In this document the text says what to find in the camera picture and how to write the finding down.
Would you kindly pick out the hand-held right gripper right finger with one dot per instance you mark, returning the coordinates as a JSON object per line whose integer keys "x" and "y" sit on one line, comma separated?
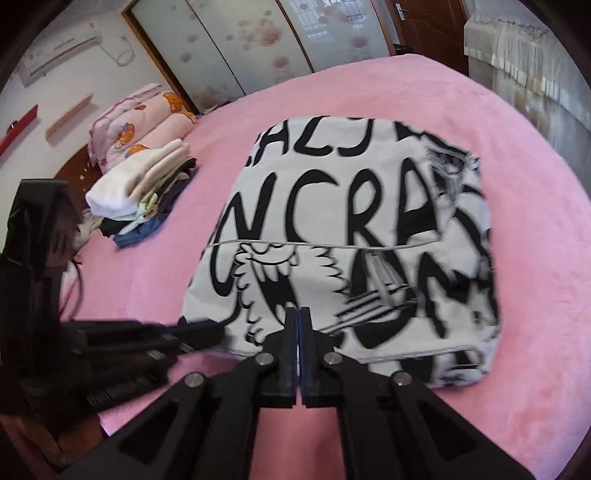
{"x": 307, "y": 337}

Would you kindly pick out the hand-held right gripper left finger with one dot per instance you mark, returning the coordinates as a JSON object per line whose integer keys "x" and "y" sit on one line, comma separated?
{"x": 290, "y": 337}

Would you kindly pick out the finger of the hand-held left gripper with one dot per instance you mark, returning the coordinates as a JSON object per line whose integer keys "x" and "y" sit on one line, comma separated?
{"x": 198, "y": 330}

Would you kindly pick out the white black lettered hooded jacket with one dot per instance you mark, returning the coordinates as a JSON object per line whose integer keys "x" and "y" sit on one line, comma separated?
{"x": 346, "y": 221}

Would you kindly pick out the pile of folded clothes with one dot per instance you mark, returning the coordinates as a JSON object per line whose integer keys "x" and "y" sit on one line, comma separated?
{"x": 124, "y": 184}

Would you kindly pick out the crumpled grey cloth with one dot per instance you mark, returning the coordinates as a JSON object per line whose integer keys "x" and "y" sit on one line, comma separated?
{"x": 87, "y": 230}

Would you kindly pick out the blue folded garment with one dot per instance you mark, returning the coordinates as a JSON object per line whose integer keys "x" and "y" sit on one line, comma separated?
{"x": 138, "y": 235}

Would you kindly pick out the light green folded garment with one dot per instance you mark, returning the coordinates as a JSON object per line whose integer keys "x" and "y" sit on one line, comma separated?
{"x": 138, "y": 212}

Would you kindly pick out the black folded garment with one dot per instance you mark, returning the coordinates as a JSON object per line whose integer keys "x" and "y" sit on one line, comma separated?
{"x": 180, "y": 177}

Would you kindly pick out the pink bear print folded quilt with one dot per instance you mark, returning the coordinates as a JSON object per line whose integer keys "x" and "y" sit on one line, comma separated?
{"x": 152, "y": 120}

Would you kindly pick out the pink plush bed blanket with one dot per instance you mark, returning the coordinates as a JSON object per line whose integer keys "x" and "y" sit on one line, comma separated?
{"x": 531, "y": 323}

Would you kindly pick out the frosted floral sliding wardrobe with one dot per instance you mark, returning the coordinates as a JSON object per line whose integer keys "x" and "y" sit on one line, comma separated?
{"x": 231, "y": 46}

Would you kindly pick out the brown wooden door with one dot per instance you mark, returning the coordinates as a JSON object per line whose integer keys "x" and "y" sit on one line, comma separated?
{"x": 434, "y": 27}

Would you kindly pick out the red wall shelf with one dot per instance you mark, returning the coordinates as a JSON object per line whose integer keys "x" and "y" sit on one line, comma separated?
{"x": 18, "y": 131}

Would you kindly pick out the light wooden wall shelf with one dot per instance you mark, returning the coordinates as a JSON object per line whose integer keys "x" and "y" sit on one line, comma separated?
{"x": 69, "y": 117}

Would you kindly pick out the white wall air conditioner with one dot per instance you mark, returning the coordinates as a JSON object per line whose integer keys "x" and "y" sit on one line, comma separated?
{"x": 60, "y": 57}

